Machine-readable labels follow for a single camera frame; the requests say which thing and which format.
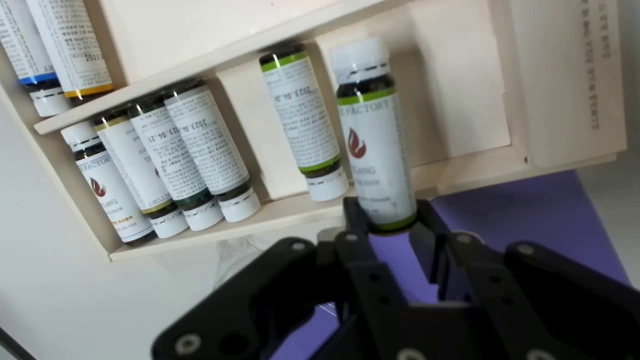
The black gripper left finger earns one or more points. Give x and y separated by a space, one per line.
266 293

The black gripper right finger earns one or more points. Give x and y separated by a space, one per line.
567 301

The small bottle light green band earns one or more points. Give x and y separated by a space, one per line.
373 147
300 113

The small bottle black band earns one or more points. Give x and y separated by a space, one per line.
211 140

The small bottle dark green band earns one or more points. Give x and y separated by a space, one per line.
171 153

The small bottle olive band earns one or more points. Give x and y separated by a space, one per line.
137 166

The small bottle red leaf logo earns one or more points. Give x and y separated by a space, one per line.
113 193

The wooden tray with compartments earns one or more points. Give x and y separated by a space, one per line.
467 80

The small bottle blue band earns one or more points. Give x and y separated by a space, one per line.
30 46

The purple mat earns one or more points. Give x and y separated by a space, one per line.
532 213

